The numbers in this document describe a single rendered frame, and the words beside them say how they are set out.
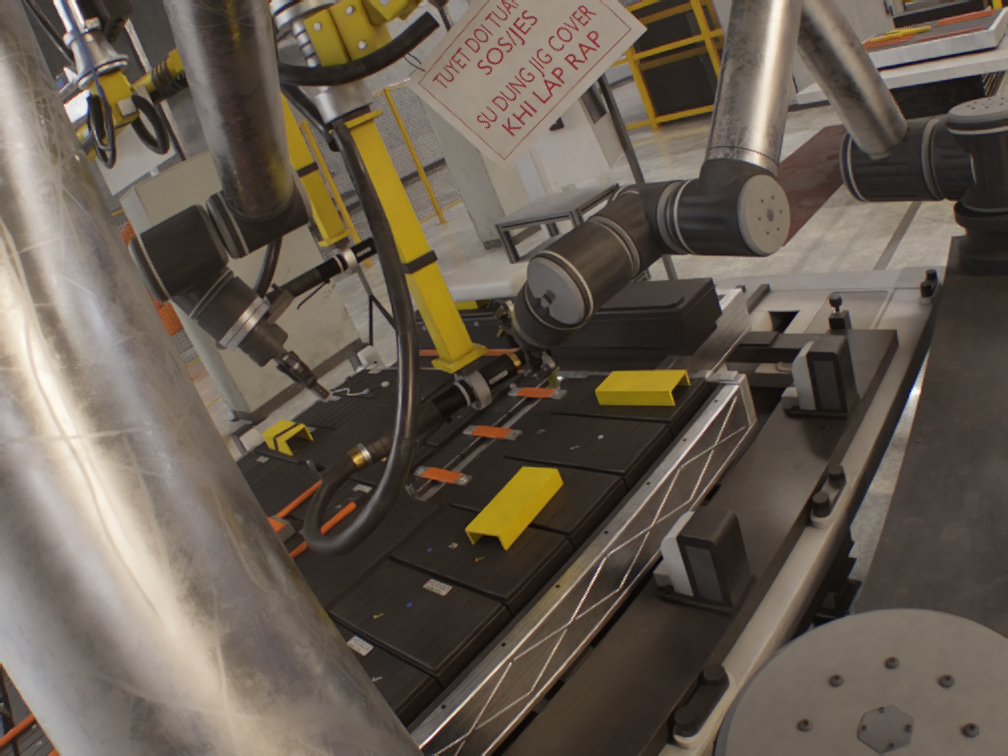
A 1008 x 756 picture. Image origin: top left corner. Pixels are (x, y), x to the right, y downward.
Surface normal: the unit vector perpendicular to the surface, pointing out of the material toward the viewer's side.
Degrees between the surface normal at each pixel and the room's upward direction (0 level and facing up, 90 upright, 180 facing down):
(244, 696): 71
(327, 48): 90
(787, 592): 0
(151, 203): 90
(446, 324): 90
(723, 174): 52
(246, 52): 149
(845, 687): 0
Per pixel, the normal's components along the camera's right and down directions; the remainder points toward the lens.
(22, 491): 0.29, -0.14
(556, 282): -0.71, 0.56
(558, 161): -0.29, 0.51
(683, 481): 0.67, 0.04
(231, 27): 0.48, 0.87
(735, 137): -0.47, -0.08
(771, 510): -0.37, -0.84
